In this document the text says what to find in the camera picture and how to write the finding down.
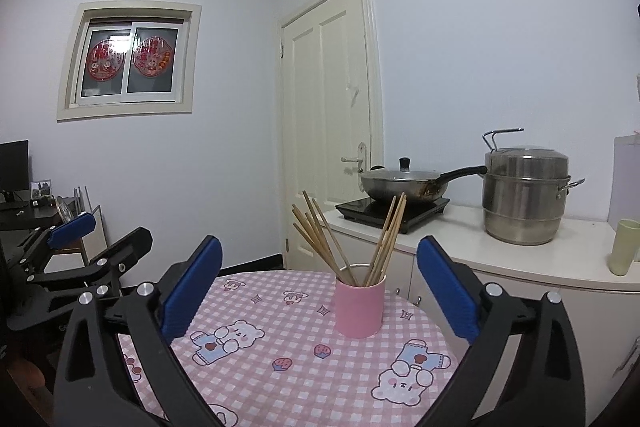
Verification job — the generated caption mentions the black desk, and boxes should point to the black desk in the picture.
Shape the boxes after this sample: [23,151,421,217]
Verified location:
[0,199,81,233]

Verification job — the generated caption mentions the stainless steel steamer pot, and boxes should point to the stainless steel steamer pot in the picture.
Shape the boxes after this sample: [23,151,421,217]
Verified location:
[481,128,586,246]

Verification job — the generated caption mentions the white framed window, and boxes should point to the white framed window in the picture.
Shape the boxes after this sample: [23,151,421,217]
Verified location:
[56,1,202,122]

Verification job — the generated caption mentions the pink checked tablecloth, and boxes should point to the pink checked tablecloth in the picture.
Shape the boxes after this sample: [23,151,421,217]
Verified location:
[117,269,458,427]

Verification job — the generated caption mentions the grey metal rack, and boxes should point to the grey metal rack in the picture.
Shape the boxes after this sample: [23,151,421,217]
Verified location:
[74,185,93,215]

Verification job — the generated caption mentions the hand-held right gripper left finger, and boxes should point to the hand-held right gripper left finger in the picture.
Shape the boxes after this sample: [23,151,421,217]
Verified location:
[52,234,224,427]

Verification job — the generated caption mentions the red round window decoration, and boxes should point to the red round window decoration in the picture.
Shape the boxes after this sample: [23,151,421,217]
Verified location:
[132,37,175,76]
[86,39,126,81]

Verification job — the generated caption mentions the round metal lid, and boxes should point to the round metal lid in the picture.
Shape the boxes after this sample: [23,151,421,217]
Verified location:
[54,196,78,224]

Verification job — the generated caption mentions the cream panel door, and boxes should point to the cream panel door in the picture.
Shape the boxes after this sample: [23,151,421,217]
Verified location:
[275,0,386,270]

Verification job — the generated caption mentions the small wooden side cabinet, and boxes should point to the small wooden side cabinet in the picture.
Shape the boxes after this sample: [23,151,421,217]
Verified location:
[45,206,108,275]

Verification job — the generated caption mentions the steel wok with black handle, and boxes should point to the steel wok with black handle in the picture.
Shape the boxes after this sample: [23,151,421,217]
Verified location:
[359,165,488,202]

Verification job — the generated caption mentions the black induction cooker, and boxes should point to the black induction cooker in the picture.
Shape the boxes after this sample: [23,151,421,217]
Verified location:
[335,197,451,235]

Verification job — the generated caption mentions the black monitor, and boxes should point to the black monitor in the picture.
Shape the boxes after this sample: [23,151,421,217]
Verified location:
[0,140,30,202]

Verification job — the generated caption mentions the bunch of wooden chopsticks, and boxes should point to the bunch of wooden chopsticks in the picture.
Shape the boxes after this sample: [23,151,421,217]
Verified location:
[291,190,407,288]

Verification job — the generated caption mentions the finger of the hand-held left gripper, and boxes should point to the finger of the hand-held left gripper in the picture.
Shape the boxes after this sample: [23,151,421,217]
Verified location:
[15,212,97,280]
[27,227,153,308]

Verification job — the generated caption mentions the glass lid with black knob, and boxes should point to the glass lid with black knob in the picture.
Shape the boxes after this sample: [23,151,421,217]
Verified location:
[362,157,441,182]

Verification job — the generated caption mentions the pale green cup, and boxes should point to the pale green cup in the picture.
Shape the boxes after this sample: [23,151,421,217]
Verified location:
[607,219,640,277]

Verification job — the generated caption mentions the metal cabinet handle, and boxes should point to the metal cabinet handle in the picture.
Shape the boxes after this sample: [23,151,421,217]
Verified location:
[617,339,640,375]

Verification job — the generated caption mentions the pink cup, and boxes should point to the pink cup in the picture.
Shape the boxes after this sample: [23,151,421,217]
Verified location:
[334,263,387,338]

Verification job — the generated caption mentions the white kitchen cabinet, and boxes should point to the white kitchen cabinet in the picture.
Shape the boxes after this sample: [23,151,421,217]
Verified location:
[315,202,640,427]

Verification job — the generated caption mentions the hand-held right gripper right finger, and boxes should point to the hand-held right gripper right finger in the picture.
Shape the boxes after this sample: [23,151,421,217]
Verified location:
[416,235,587,427]

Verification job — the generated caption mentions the metal door handle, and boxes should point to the metal door handle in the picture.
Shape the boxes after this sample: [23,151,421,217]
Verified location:
[341,142,371,175]

